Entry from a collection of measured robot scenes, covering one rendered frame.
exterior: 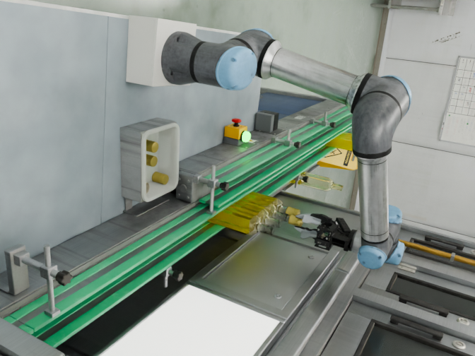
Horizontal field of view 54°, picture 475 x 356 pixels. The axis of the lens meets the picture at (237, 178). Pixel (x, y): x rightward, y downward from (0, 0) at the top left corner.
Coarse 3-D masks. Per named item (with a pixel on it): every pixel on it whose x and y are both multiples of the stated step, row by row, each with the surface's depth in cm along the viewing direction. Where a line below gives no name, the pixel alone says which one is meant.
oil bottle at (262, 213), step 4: (236, 204) 166; (240, 204) 166; (244, 204) 167; (248, 204) 167; (236, 208) 164; (240, 208) 163; (244, 208) 163; (248, 208) 163; (252, 208) 164; (256, 208) 164; (260, 208) 164; (248, 212) 162; (252, 212) 161; (256, 212) 161; (260, 212) 161; (264, 212) 162; (260, 216) 160; (264, 216) 161; (264, 220) 161
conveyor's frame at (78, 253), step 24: (288, 120) 236; (264, 144) 198; (192, 168) 161; (216, 168) 166; (168, 192) 164; (120, 216) 144; (144, 216) 145; (168, 216) 147; (72, 240) 128; (96, 240) 129; (120, 240) 130; (72, 264) 117; (0, 312) 99
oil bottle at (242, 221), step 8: (232, 208) 163; (216, 216) 162; (224, 216) 160; (232, 216) 159; (240, 216) 158; (248, 216) 158; (256, 216) 159; (224, 224) 161; (232, 224) 160; (240, 224) 158; (248, 224) 156; (256, 224) 156; (248, 232) 157; (256, 232) 157
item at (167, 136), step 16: (160, 128) 139; (176, 128) 146; (144, 144) 134; (160, 144) 151; (176, 144) 148; (144, 160) 136; (160, 160) 153; (176, 160) 150; (144, 176) 137; (176, 176) 152; (144, 192) 139; (160, 192) 147
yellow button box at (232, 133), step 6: (228, 126) 189; (234, 126) 189; (240, 126) 190; (246, 126) 191; (228, 132) 189; (234, 132) 188; (240, 132) 188; (228, 138) 190; (234, 138) 189; (234, 144) 189; (240, 144) 191
